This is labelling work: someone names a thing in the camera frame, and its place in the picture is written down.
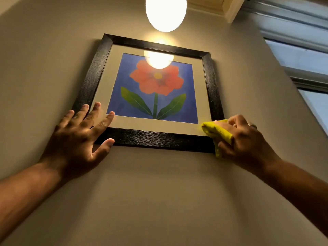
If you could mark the person's right hand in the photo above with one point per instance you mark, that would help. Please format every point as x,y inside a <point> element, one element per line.
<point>247,146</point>

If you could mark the person's left hand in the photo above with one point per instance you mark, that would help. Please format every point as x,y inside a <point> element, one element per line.
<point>69,146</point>

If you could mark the person's left little finger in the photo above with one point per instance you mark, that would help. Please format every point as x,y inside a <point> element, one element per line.
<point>66,119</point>

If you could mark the person's left thumb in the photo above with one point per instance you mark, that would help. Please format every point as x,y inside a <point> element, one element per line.
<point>103,148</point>

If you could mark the person's right thumb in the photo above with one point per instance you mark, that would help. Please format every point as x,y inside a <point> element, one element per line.
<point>224,148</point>

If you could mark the person's left middle finger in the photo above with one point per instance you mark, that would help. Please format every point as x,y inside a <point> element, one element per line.
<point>91,113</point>

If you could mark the yellow cleaning cloth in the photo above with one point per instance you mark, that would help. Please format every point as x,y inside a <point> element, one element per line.
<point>217,131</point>

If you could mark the black framed flower picture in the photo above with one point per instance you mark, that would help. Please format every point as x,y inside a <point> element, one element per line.
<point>153,87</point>

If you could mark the person's right forearm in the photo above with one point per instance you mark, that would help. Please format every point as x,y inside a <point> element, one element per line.
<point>302,192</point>

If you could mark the person's left forearm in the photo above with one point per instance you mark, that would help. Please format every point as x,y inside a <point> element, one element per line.
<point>23,194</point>

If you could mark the glowing white globe lamp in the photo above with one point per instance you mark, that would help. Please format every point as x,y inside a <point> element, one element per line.
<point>166,12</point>

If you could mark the cream ceiling moulding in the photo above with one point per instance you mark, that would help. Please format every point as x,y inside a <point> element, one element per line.
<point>220,5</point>

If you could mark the window with grey frame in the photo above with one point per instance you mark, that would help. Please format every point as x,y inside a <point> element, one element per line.
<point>307,74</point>

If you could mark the white curtain rail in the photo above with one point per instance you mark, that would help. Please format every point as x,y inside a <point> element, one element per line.
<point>289,17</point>

